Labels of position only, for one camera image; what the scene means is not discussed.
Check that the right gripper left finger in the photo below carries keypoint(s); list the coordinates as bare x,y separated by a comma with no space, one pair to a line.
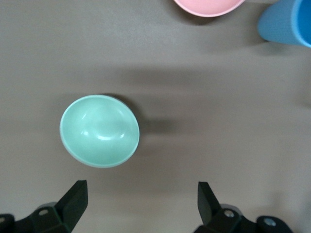
73,204

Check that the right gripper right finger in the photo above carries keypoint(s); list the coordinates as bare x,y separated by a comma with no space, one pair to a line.
209,208

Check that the pale green bowl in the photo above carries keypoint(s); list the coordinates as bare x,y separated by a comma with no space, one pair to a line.
99,145

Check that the pink bowl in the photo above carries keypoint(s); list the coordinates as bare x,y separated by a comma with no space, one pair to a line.
206,7

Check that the blue plastic cup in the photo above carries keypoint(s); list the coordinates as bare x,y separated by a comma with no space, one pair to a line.
279,24

